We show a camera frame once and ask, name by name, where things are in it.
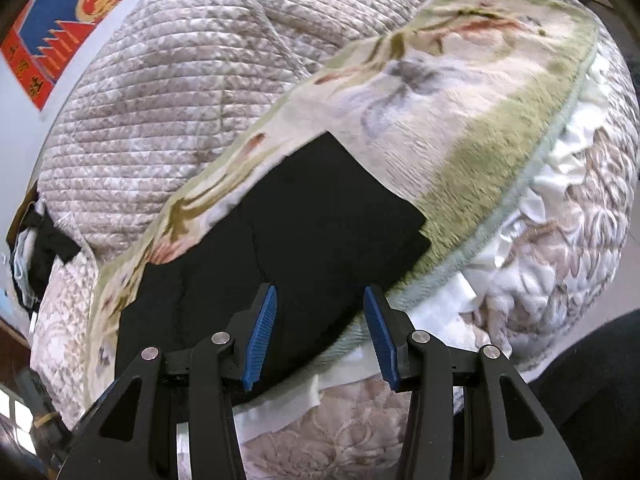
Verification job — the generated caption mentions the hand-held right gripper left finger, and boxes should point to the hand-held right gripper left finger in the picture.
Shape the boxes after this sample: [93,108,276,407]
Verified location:
[60,282,278,480]

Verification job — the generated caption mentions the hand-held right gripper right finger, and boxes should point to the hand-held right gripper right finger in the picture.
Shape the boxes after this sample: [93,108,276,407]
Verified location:
[362,284,583,480]

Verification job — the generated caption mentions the black pants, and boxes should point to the black pants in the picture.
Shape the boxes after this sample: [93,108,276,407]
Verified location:
[114,131,432,406]

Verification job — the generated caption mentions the floral quilted pillow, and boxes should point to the floral quilted pillow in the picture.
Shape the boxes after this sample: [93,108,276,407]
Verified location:
[30,252,101,426]

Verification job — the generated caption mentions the floral fleece blanket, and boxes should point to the floral fleece blanket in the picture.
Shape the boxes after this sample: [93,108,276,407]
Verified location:
[82,0,601,411]

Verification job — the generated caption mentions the person's dark clothing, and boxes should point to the person's dark clothing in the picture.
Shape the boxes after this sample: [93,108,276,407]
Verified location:
[530,310,640,480]

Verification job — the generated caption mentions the dark cloth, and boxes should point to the dark cloth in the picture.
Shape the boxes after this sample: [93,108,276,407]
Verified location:
[15,207,82,306]

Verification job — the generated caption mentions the beige embossed bedsheet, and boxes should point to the beige embossed bedsheet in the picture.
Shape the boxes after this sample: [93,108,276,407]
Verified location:
[240,55,640,480]

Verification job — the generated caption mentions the brown wooden furniture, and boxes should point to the brown wooden furniture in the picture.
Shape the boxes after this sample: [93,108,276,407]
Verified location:
[0,305,36,391]

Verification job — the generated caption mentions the light blue cloth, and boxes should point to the light blue cloth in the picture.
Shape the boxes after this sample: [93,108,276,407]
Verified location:
[7,230,41,306]

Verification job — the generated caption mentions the grey quilted bedspread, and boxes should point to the grey quilted bedspread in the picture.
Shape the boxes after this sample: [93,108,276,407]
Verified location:
[37,0,448,261]

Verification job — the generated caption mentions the red and blue wall poster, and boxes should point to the red and blue wall poster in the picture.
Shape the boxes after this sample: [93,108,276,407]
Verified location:
[0,0,173,113]

